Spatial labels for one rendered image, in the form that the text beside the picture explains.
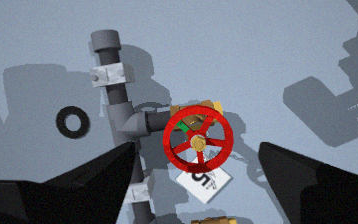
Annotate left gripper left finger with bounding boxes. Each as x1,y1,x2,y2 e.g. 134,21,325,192
0,142,136,224

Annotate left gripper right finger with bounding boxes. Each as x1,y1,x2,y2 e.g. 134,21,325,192
258,142,358,224

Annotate black rubber gasket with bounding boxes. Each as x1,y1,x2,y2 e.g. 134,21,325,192
56,106,89,139

